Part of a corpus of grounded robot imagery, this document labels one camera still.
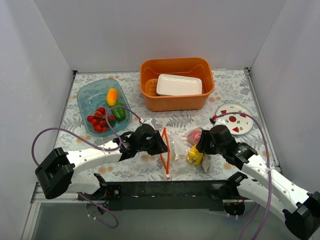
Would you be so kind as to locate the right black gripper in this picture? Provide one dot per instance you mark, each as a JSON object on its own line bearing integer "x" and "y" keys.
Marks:
{"x": 203, "y": 142}

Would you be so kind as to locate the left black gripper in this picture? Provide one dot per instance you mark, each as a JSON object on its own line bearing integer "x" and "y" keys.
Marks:
{"x": 157, "y": 144}

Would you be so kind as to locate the clear zip top bag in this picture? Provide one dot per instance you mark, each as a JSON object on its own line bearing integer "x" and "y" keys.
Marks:
{"x": 178, "y": 148}

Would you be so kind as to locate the green fake bell pepper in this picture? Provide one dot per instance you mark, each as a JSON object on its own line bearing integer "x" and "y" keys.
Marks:
{"x": 118, "y": 112}

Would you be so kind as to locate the red fake strawberries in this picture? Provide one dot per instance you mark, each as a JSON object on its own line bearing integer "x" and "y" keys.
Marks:
{"x": 98, "y": 120}

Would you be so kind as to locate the orange yellow fake mango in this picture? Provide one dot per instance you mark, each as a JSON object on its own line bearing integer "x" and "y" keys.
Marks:
{"x": 111, "y": 97}

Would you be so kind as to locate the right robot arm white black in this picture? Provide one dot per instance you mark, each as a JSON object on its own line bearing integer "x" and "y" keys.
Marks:
{"x": 297, "y": 207}

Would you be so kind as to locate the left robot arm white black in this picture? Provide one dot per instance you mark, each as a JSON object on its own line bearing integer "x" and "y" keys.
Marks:
{"x": 60, "y": 171}

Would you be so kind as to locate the pink fake peach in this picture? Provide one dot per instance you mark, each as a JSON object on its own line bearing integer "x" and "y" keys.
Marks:
{"x": 194, "y": 136}

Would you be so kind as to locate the yellow fake bell pepper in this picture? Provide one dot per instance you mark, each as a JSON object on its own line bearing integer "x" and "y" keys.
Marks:
{"x": 194, "y": 156}

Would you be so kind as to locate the watermelon pattern round plate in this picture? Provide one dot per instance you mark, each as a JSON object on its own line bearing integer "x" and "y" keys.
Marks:
{"x": 238, "y": 124}

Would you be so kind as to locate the floral table mat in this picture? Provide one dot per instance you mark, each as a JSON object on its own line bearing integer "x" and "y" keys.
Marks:
{"x": 231, "y": 86}

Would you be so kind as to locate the white rectangular tray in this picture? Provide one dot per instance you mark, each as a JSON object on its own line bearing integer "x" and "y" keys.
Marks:
{"x": 177, "y": 85}

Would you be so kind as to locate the teal transparent plastic tray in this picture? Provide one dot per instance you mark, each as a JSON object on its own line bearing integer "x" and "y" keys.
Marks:
{"x": 93, "y": 96}

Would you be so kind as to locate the orange plastic bin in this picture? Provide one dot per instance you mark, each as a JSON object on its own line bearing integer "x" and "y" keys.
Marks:
{"x": 188, "y": 66}

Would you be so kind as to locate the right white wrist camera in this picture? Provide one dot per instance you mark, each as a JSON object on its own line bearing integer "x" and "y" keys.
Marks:
{"x": 217, "y": 121}

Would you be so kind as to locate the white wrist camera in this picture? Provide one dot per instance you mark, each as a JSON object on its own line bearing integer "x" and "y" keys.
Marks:
{"x": 147, "y": 122}
{"x": 217, "y": 121}

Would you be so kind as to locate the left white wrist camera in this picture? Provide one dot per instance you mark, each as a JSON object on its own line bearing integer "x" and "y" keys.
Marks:
{"x": 147, "y": 122}

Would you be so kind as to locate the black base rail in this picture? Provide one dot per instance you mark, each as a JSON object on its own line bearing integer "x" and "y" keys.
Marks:
{"x": 210, "y": 195}

